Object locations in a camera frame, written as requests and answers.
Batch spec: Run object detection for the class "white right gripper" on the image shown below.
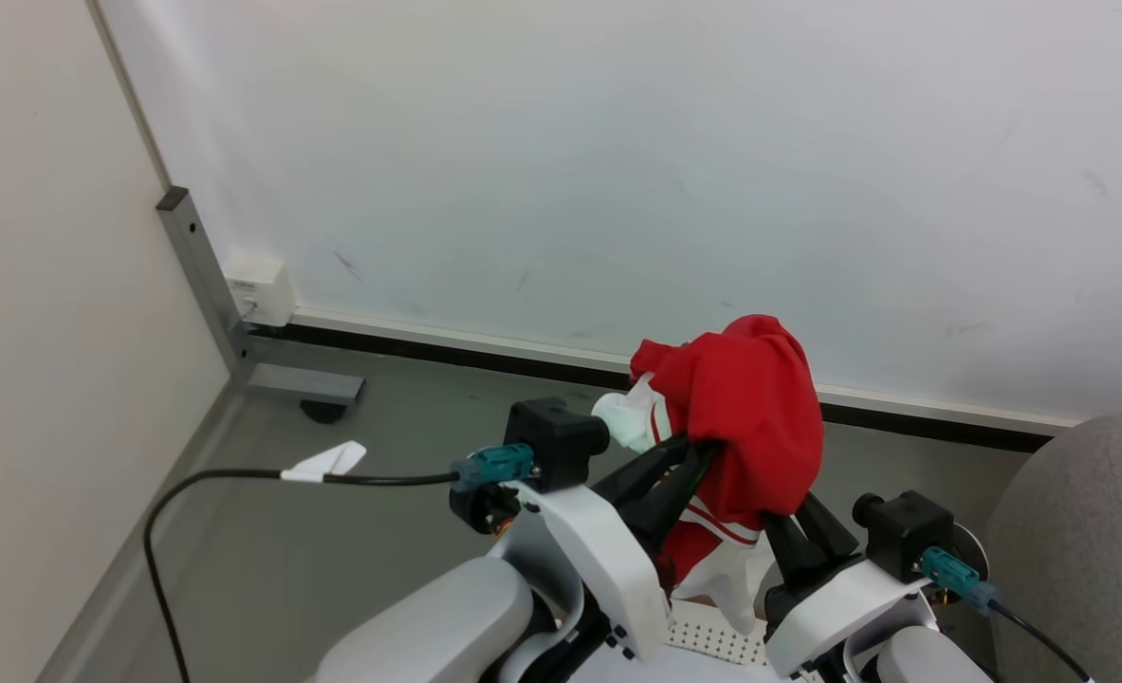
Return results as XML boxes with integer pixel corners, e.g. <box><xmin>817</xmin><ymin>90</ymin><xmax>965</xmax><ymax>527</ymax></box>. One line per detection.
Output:
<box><xmin>760</xmin><ymin>492</ymin><xmax>990</xmax><ymax>678</ymax></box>

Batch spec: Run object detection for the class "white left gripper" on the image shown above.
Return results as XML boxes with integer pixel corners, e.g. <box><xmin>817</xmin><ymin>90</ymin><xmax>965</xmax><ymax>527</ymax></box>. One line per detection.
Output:
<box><xmin>449</xmin><ymin>434</ymin><xmax>721</xmax><ymax>661</ymax></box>

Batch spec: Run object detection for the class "red and white garment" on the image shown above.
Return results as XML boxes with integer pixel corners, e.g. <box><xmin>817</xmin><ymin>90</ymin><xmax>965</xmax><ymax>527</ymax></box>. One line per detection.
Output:
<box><xmin>591</xmin><ymin>314</ymin><xmax>826</xmax><ymax>636</ymax></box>

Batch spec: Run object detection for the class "grey upholstered seat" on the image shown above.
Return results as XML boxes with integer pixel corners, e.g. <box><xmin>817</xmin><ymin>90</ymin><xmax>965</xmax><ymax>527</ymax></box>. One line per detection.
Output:
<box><xmin>982</xmin><ymin>408</ymin><xmax>1122</xmax><ymax>683</ymax></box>

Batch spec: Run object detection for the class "white laundry basket brown rim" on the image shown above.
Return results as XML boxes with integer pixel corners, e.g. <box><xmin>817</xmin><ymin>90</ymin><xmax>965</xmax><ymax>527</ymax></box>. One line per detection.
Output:
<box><xmin>663</xmin><ymin>596</ymin><xmax>772</xmax><ymax>667</ymax></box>

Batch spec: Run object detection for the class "white and black baseboard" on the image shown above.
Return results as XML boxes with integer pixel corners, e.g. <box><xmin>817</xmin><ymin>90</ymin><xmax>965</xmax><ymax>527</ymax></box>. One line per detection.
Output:
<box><xmin>246</xmin><ymin>305</ymin><xmax>1085</xmax><ymax>454</ymax></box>

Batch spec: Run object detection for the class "black cable teal connector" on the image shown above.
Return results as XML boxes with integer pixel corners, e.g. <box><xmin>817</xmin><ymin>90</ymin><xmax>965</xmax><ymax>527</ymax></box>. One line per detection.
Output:
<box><xmin>919</xmin><ymin>546</ymin><xmax>1094</xmax><ymax>683</ymax></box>
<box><xmin>143</xmin><ymin>442</ymin><xmax>539</xmax><ymax>683</ymax></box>

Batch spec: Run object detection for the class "white paper cable tag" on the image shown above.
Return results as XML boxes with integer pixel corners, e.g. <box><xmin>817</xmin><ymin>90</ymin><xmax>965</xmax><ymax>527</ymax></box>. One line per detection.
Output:
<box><xmin>280</xmin><ymin>440</ymin><xmax>368</xmax><ymax>484</ymax></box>

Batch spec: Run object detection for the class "white wall socket box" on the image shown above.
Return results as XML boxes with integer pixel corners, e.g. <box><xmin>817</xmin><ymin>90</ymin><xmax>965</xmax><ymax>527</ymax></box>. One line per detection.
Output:
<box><xmin>222</xmin><ymin>253</ymin><xmax>297</xmax><ymax>328</ymax></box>

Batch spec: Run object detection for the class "grey metal frame post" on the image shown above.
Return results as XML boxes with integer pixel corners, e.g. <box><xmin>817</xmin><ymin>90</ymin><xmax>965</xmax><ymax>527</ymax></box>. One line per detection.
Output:
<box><xmin>156</xmin><ymin>186</ymin><xmax>367</xmax><ymax>407</ymax></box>

